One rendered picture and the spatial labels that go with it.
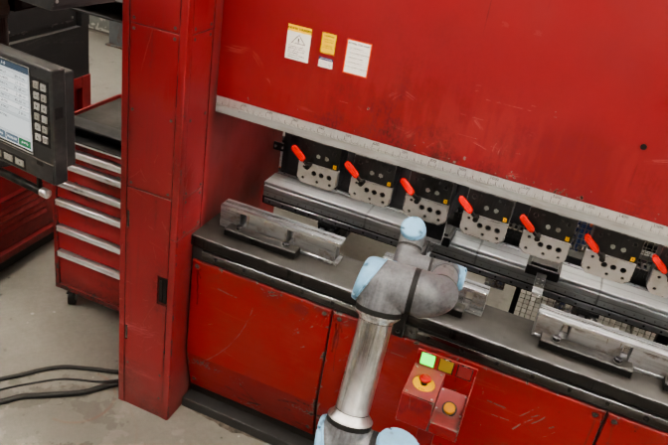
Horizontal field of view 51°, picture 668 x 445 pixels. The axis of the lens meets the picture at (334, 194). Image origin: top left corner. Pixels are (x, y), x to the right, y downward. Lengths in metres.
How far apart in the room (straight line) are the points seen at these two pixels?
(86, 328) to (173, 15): 1.84
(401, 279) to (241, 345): 1.29
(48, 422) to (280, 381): 0.98
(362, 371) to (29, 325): 2.27
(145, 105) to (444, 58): 1.01
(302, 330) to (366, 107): 0.88
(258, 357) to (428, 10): 1.48
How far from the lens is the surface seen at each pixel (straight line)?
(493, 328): 2.51
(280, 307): 2.67
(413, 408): 2.32
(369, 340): 1.73
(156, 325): 2.90
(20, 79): 2.22
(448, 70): 2.22
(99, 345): 3.57
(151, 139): 2.52
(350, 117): 2.36
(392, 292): 1.69
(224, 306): 2.80
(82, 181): 3.34
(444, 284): 1.72
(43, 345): 3.60
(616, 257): 2.35
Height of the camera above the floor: 2.28
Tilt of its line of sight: 27 degrees down
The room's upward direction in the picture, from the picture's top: 9 degrees clockwise
